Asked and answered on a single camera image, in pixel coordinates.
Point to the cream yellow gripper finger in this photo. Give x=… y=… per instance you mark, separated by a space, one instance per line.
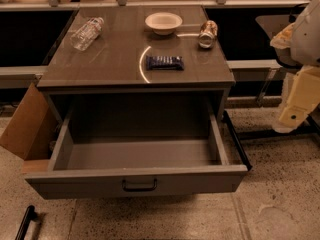
x=300 y=97

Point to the blue rxbar wrapper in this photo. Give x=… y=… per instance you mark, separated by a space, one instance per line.
x=164 y=63

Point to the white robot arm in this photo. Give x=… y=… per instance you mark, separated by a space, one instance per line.
x=302 y=37

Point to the grey cabinet counter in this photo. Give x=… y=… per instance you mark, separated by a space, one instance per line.
x=116 y=60

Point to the open grey top drawer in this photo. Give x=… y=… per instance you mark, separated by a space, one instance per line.
x=105 y=140

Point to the dark chair at right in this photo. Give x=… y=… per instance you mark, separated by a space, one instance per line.
x=272 y=25

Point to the white bowl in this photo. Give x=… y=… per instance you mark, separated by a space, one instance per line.
x=163 y=23

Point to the clear plastic water bottle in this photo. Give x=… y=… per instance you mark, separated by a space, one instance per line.
x=87 y=33

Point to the brown cardboard panel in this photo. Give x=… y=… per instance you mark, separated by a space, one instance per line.
x=31 y=129

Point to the black bar on floor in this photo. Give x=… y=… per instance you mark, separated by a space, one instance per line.
x=29 y=216

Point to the black drawer slide rail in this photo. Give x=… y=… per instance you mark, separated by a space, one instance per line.
x=236 y=140

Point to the black drawer handle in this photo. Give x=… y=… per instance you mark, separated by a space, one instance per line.
x=134 y=187

